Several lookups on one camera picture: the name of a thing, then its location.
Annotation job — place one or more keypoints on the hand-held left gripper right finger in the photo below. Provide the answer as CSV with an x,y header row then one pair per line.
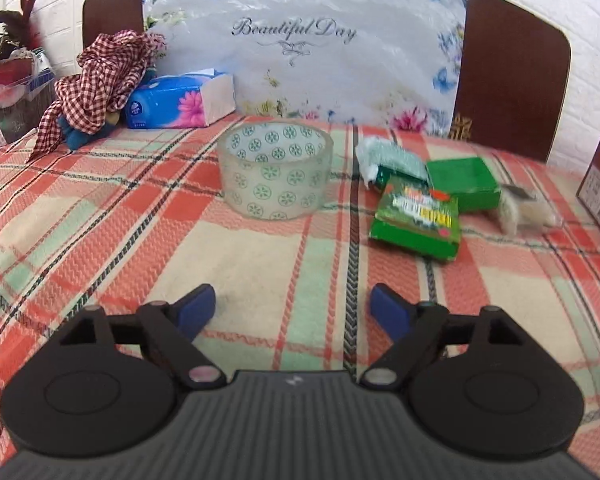
x,y
387,310

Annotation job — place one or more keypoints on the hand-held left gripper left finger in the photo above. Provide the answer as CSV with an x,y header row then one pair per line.
x,y
197,307

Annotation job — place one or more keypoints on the green white snack packet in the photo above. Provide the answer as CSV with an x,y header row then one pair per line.
x,y
395,160

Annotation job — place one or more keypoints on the green printed box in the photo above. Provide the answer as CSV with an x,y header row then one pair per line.
x,y
415,220

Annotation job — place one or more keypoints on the plaid blanket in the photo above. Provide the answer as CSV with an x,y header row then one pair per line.
x,y
130,210

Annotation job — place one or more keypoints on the clear patterned tape roll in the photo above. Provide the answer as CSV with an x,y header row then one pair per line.
x,y
275,195

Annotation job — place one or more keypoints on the plain green box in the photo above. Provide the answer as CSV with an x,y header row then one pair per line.
x,y
465,180

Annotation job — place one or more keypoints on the blue tissue pack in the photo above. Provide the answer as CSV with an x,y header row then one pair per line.
x,y
170,102

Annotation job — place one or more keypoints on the blue plush toy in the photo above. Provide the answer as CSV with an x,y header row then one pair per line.
x,y
77,136

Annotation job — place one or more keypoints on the red checked cloth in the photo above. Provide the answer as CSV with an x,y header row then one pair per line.
x,y
100,85

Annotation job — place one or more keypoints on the clear plastic container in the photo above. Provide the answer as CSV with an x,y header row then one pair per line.
x,y
10,110

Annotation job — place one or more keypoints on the brown wooden headboard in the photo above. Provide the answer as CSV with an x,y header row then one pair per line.
x,y
505,60

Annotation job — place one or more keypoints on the dark feather decoration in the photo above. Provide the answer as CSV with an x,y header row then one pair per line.
x,y
17,22

